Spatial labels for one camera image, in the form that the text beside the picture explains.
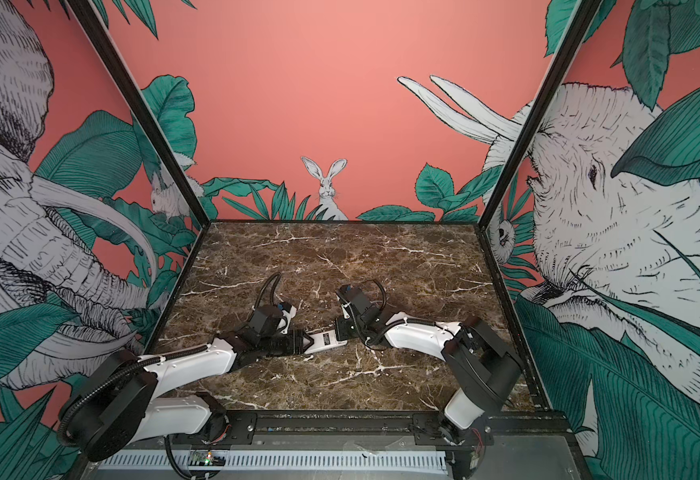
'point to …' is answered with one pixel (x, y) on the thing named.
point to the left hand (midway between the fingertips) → (309, 339)
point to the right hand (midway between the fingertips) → (331, 324)
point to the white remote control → (316, 341)
